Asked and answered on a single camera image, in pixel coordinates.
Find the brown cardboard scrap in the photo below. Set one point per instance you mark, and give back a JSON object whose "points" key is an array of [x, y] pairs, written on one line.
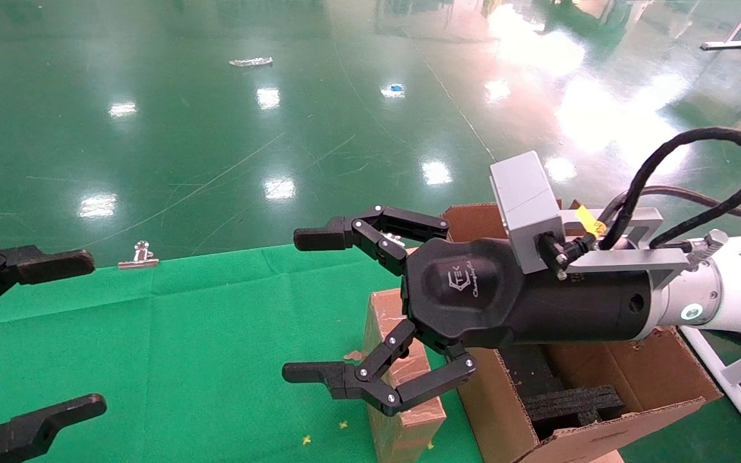
{"points": [[351, 355]]}

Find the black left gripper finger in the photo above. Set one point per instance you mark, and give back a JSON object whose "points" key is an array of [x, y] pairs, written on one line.
{"points": [[42, 265], [42, 421]]}

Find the black foam insert block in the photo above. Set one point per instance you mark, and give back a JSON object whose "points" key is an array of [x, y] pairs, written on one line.
{"points": [[573, 405]]}

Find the white pipe frame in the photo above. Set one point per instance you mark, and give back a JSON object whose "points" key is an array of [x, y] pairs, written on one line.
{"points": [[737, 386]]}

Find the white stand base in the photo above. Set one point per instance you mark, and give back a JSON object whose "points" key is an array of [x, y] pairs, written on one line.
{"points": [[723, 45]]}

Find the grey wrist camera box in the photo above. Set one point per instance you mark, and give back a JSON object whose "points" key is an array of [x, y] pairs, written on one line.
{"points": [[525, 206]]}

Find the small brown cardboard box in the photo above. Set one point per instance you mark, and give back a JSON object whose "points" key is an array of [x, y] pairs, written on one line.
{"points": [[409, 434]]}

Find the green table cloth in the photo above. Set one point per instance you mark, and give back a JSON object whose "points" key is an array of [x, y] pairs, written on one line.
{"points": [[184, 354]]}

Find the grey metal camera bracket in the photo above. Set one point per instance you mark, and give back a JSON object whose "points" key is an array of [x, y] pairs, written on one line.
{"points": [[628, 258]]}

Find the white floor litter strip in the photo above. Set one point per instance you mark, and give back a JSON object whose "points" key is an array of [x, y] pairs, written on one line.
{"points": [[251, 62]]}

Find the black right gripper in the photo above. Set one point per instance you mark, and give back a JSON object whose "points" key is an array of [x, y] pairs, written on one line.
{"points": [[467, 289]]}

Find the large open cardboard carton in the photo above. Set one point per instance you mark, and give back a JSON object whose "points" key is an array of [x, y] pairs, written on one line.
{"points": [[634, 379]]}

